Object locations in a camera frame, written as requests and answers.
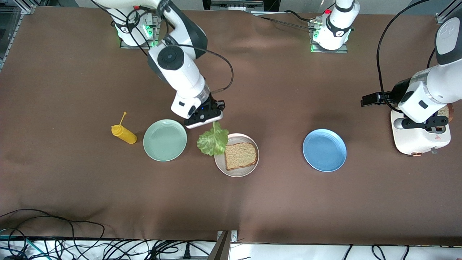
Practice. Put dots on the blue plate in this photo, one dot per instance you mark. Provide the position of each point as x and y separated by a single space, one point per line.
325 150

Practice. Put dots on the brown bread slice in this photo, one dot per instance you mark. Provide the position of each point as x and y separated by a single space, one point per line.
241 156
445 112

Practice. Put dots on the grey metal bracket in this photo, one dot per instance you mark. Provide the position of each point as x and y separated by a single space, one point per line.
223 245

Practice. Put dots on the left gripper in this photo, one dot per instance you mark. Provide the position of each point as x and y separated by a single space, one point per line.
398 90

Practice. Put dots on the green plate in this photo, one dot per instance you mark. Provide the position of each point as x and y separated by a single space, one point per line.
165 141

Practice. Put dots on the green lettuce leaf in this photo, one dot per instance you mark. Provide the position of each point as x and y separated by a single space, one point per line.
213 142

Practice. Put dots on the white toaster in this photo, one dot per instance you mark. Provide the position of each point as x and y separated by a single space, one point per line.
415 142

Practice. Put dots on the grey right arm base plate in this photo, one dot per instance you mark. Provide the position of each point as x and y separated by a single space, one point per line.
124 45

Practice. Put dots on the black equipment box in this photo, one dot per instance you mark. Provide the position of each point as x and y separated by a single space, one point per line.
270 4

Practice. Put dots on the brown table cloth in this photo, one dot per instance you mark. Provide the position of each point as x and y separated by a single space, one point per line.
288 90

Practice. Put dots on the grey left arm base plate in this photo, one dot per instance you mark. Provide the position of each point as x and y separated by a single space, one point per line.
344 50

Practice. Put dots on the black power plug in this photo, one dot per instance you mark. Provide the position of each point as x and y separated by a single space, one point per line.
186 252

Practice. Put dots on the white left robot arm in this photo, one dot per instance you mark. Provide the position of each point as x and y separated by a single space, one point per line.
429 86

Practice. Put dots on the yellow squeeze bottle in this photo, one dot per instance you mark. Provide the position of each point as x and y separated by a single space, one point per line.
124 134

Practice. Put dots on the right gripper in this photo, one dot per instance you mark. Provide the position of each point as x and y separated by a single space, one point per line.
216 105

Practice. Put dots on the beige plate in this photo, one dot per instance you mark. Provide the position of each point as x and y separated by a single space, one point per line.
236 173

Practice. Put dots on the aluminium frame rail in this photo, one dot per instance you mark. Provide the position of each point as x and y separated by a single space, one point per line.
441 18
11 39

